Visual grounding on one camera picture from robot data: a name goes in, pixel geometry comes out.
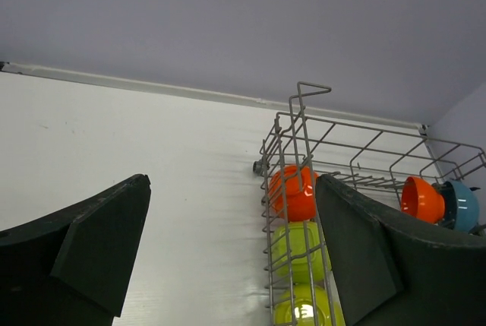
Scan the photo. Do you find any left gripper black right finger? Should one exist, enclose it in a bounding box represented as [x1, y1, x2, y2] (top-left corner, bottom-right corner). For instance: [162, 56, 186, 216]
[315, 175, 485, 325]

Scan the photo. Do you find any grey wire dish rack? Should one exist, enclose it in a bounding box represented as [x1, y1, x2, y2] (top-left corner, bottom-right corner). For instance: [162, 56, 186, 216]
[253, 82, 485, 325]

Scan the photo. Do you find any lime green square bowl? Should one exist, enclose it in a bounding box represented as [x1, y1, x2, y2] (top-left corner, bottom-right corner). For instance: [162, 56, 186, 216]
[271, 221, 325, 283]

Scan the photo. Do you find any blue bowl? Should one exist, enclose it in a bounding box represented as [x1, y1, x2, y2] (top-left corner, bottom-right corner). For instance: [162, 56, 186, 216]
[432, 180, 480, 233]

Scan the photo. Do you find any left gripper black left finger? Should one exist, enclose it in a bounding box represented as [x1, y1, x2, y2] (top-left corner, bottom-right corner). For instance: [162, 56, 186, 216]
[1, 174, 151, 325]

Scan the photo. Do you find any small orange bowl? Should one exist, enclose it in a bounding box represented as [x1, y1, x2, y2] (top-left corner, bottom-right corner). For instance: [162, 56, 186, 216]
[400, 176, 445, 223]

